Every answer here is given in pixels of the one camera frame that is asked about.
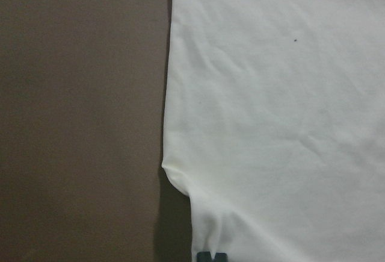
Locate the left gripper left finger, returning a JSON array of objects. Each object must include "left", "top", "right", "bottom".
[{"left": 196, "top": 252, "right": 213, "bottom": 262}]

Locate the cream long-sleeve cat shirt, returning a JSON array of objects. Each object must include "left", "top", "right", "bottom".
[{"left": 162, "top": 0, "right": 384, "bottom": 261}]

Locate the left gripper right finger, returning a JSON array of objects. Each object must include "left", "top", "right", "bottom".
[{"left": 214, "top": 252, "right": 228, "bottom": 262}]

